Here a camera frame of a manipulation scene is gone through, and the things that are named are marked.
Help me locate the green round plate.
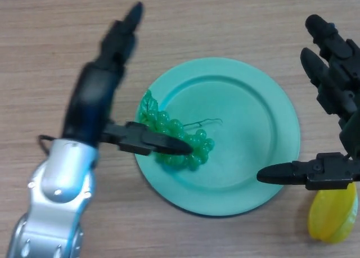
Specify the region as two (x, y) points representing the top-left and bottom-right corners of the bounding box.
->
(134, 57), (301, 216)

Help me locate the yellow starfruit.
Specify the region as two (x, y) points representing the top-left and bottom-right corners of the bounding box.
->
(308, 182), (358, 244)

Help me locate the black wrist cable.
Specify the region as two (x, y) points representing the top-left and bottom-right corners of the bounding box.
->
(38, 134), (64, 155)

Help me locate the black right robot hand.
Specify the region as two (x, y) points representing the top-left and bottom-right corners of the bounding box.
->
(257, 14), (360, 191)

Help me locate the green grapes bunch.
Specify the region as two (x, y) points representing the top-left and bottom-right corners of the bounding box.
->
(137, 89), (223, 171)

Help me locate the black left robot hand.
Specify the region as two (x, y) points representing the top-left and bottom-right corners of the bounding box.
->
(61, 1), (194, 157)

